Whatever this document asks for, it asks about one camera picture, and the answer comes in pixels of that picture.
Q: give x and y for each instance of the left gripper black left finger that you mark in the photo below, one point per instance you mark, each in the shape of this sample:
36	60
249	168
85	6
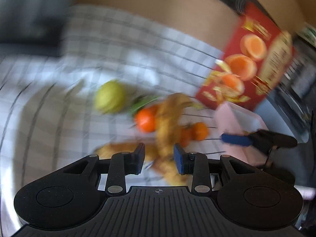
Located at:
121	165

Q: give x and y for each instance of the red egg gift box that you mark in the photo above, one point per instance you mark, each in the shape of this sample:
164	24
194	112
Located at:
252	64

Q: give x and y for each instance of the green pear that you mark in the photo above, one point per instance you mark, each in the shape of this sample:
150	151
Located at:
110	97

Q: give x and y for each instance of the orange mandarin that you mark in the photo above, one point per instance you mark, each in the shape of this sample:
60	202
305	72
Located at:
199	131
186	136

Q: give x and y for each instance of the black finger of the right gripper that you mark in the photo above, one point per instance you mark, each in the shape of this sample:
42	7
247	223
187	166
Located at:
240	140

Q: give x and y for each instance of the spotted yellow banana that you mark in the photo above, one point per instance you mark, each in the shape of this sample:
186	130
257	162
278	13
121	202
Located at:
168	131

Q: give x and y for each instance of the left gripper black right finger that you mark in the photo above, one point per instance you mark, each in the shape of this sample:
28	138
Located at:
196	165

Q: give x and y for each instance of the white grid tablecloth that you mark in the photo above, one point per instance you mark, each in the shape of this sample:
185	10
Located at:
47	115

